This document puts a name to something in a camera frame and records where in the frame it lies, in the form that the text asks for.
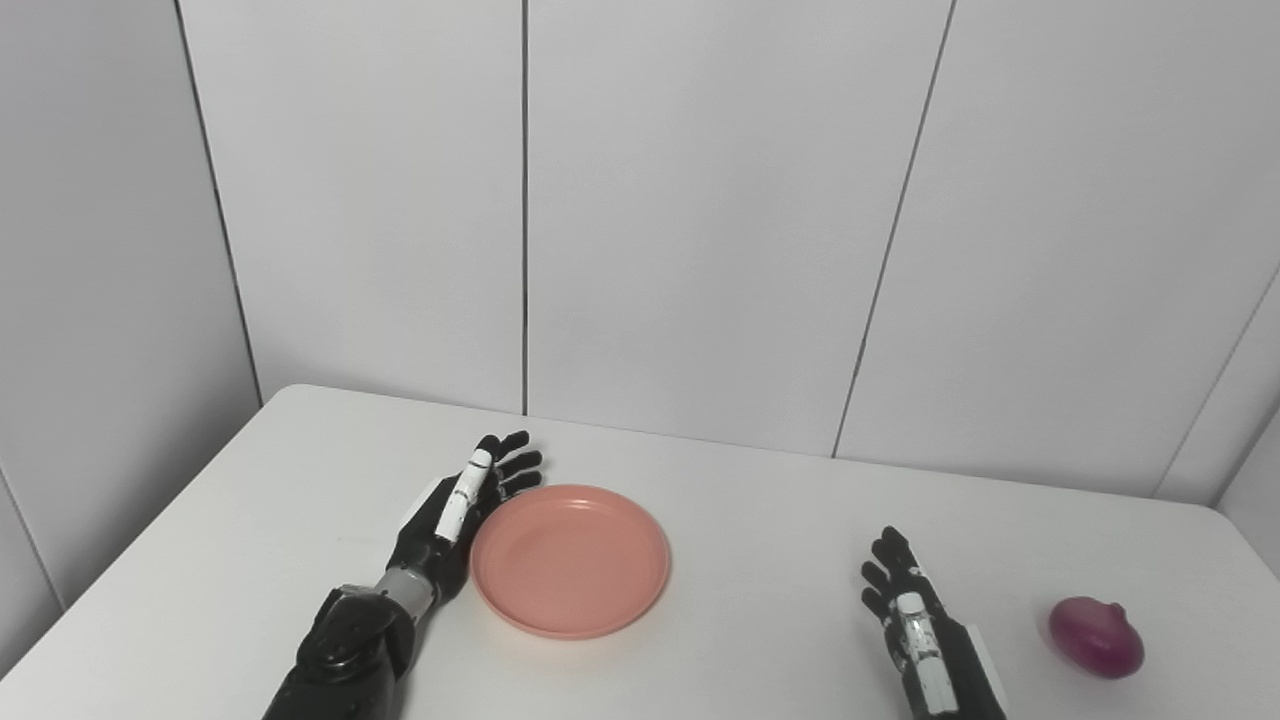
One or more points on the pink round plate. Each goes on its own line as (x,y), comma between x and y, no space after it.
(570,560)

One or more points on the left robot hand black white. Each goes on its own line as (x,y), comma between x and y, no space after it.
(455,520)

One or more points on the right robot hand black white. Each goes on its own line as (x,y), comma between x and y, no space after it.
(925,640)

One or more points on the purple red onion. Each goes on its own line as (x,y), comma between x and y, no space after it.
(1097,635)

